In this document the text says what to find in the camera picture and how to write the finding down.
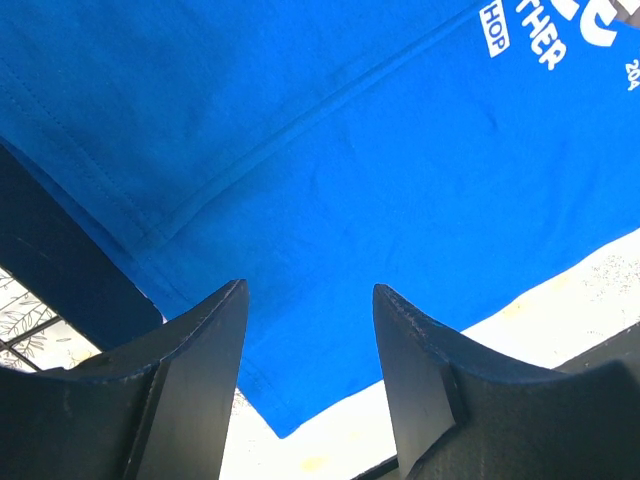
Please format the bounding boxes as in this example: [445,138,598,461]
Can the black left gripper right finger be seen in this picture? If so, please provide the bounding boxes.
[373,284,639,479]

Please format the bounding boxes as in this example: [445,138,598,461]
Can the blue printed t shirt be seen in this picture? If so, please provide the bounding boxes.
[1,1,639,437]

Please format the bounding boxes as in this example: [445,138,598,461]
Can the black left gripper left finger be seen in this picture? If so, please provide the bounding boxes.
[1,280,249,479]

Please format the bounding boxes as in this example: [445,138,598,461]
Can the floral patterned table mat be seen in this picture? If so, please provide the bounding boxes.
[0,234,640,480]

